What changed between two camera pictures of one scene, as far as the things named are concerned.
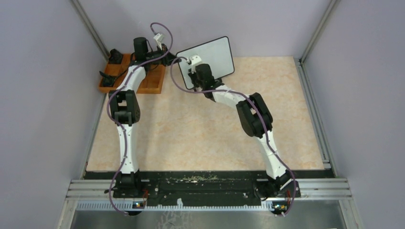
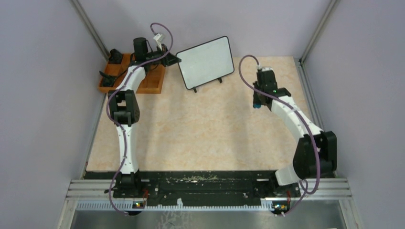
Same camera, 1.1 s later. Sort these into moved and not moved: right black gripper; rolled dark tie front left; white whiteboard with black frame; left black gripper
Moved: right black gripper
Not moved: left black gripper; rolled dark tie front left; white whiteboard with black frame
